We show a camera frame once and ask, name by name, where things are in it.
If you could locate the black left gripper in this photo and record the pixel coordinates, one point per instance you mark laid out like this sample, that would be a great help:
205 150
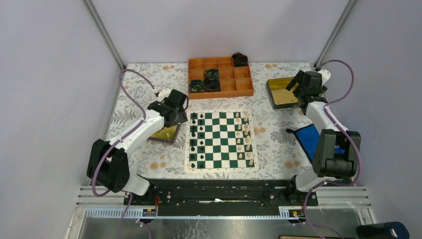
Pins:
181 118

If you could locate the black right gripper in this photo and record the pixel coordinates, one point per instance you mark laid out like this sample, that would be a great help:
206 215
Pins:
297 79

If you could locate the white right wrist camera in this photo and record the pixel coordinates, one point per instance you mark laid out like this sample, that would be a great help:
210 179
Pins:
325 75

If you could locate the green white chess board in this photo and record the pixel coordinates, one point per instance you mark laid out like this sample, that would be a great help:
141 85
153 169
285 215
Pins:
211 142

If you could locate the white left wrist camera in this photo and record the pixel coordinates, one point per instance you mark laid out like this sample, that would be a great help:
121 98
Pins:
163 94

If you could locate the rolled dark tie top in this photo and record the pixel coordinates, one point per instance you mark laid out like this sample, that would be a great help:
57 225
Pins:
239 60

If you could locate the rolled dark tie left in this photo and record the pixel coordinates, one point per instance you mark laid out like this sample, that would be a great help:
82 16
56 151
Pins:
196 86

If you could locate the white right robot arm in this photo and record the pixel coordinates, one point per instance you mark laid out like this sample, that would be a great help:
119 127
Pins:
336 152

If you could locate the aluminium frame rail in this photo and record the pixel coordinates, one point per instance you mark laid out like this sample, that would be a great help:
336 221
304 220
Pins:
341 198

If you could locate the rolled dark tie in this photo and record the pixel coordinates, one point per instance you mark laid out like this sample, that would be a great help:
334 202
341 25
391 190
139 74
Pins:
211 80
196 86
239 60

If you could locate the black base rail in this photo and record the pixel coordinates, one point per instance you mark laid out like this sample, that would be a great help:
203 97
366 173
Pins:
221 197

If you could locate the blue cloth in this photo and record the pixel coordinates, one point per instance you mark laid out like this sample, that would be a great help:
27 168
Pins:
308 138

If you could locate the right gold tin box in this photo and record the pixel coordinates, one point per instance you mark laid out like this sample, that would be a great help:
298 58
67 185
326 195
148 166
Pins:
279 97

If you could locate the orange wooden compartment tray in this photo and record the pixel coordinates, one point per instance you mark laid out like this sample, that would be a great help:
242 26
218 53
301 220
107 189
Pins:
234 81

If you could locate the gold tin box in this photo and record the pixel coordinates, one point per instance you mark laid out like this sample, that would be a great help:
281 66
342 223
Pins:
160 136
279 97

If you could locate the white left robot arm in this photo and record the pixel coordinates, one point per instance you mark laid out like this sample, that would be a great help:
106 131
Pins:
108 163

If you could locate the dark cylinder bottle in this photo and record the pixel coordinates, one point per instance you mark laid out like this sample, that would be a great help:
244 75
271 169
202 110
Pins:
388 230

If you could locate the rolled dark tie middle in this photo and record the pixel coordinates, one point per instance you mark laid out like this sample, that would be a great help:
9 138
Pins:
211 80

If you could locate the left gold tin box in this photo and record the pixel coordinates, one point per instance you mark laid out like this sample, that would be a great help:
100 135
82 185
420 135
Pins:
160 136

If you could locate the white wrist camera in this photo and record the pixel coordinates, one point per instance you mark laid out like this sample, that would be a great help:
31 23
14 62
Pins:
325 75
163 94

